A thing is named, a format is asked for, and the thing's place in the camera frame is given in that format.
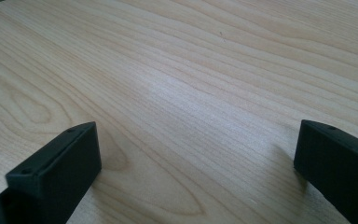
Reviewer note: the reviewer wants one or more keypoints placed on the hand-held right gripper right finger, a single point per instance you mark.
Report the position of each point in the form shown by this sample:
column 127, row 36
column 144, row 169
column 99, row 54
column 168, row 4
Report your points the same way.
column 341, row 168

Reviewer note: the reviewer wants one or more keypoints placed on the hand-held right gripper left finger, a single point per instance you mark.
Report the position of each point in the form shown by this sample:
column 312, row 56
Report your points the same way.
column 59, row 168

